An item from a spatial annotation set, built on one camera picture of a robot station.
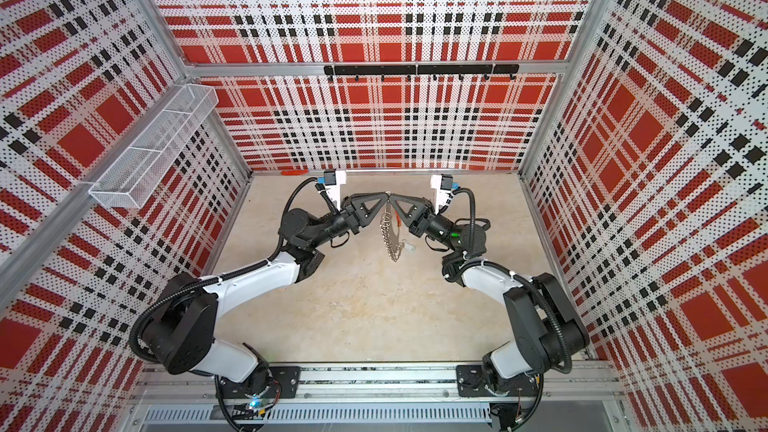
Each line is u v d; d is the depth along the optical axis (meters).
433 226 0.64
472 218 0.54
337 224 0.64
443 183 0.63
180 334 0.43
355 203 0.63
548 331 0.44
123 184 0.68
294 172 1.26
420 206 0.65
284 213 0.69
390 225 0.65
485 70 0.89
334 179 0.62
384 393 0.73
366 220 0.64
